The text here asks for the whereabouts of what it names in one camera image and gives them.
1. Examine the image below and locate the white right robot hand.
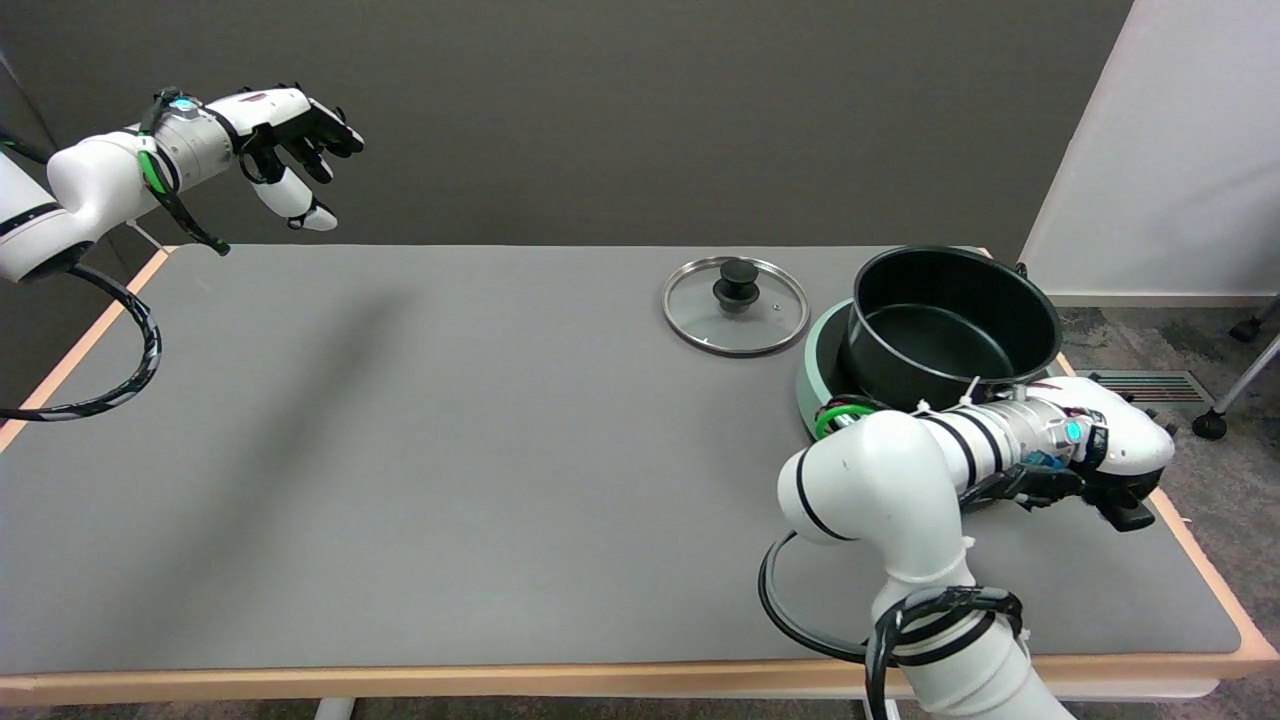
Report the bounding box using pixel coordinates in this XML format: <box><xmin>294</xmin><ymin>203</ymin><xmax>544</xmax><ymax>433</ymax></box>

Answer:
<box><xmin>1040</xmin><ymin>375</ymin><xmax>1178</xmax><ymax>509</ymax></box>

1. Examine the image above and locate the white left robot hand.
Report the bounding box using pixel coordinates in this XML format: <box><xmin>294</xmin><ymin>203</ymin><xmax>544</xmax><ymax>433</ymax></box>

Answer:
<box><xmin>226</xmin><ymin>83</ymin><xmax>366</xmax><ymax>233</ymax></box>

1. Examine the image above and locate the black pot with handle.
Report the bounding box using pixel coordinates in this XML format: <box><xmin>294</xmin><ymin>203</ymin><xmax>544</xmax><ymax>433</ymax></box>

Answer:
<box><xmin>842</xmin><ymin>245</ymin><xmax>1157</xmax><ymax>533</ymax></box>

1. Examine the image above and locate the floor vent grille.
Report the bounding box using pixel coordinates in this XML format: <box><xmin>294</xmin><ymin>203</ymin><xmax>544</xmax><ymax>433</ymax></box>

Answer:
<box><xmin>1078</xmin><ymin>370</ymin><xmax>1214</xmax><ymax>406</ymax></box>

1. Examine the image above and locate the chair leg with caster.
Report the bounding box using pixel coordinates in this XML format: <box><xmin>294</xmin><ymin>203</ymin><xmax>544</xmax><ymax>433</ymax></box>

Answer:
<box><xmin>1192</xmin><ymin>335</ymin><xmax>1280</xmax><ymax>441</ymax></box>
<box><xmin>1228</xmin><ymin>295</ymin><xmax>1280</xmax><ymax>344</ymax></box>

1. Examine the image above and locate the white partition panel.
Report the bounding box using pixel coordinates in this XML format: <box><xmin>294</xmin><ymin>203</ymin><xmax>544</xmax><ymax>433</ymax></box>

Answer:
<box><xmin>1018</xmin><ymin>0</ymin><xmax>1280</xmax><ymax>307</ymax></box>

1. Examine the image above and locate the green induction cooker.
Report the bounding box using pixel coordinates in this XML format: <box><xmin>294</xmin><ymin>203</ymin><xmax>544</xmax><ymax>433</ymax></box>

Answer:
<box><xmin>796</xmin><ymin>300</ymin><xmax>886</xmax><ymax>441</ymax></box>

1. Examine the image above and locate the grey table mat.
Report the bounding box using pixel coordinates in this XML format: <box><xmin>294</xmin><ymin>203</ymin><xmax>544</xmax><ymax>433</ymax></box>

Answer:
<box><xmin>0</xmin><ymin>245</ymin><xmax>1244</xmax><ymax>676</ymax></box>

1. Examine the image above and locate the glass lid with black knob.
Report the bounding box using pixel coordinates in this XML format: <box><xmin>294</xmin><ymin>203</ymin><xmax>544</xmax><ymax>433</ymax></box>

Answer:
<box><xmin>661</xmin><ymin>256</ymin><xmax>811</xmax><ymax>358</ymax></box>

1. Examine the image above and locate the black green wrist cable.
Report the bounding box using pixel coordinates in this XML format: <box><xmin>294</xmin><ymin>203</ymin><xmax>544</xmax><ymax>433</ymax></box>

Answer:
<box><xmin>138</xmin><ymin>88</ymin><xmax>232</xmax><ymax>256</ymax></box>

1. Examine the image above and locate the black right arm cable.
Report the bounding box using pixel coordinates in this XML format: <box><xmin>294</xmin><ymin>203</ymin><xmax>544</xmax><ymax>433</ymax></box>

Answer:
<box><xmin>757</xmin><ymin>395</ymin><xmax>1086</xmax><ymax>720</ymax></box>

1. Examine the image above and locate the black looping left arm cable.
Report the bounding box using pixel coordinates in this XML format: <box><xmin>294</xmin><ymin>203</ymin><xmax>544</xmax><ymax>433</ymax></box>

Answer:
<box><xmin>0</xmin><ymin>262</ymin><xmax>163</xmax><ymax>423</ymax></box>

